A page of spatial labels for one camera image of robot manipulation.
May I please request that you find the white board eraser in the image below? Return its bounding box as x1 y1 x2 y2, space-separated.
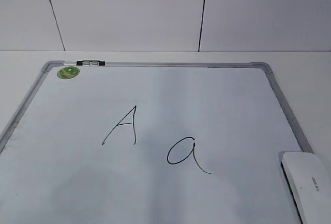
278 151 330 223

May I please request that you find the round green sticker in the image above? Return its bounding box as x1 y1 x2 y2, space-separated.
57 66 80 80

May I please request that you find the white board with grey frame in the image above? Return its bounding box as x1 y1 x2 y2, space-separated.
1 61 316 223

